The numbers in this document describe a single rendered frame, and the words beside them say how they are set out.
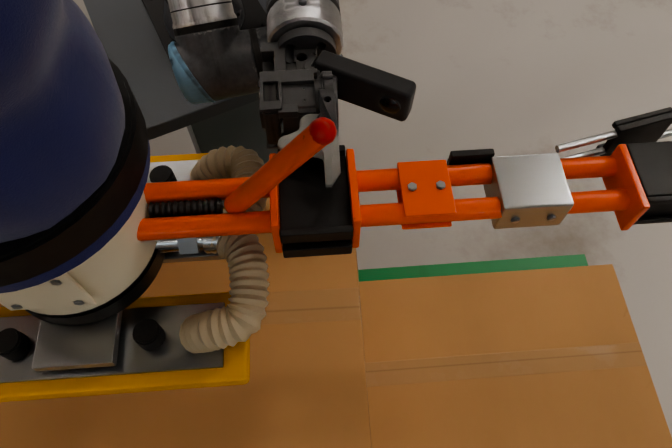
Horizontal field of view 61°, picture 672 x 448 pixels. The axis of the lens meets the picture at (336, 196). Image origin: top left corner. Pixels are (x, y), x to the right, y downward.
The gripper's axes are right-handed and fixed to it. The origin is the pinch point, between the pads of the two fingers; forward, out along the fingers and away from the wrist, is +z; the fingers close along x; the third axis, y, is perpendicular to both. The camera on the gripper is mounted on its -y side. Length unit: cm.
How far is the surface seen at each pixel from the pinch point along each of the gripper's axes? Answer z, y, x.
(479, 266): -42, -50, -125
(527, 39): -141, -90, -125
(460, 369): 2, -26, -70
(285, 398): 13.2, 7.7, -30.3
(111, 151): 3.6, 16.8, 14.9
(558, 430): 15, -42, -70
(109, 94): 0.7, 16.3, 17.8
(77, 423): 14.4, 35.0, -30.3
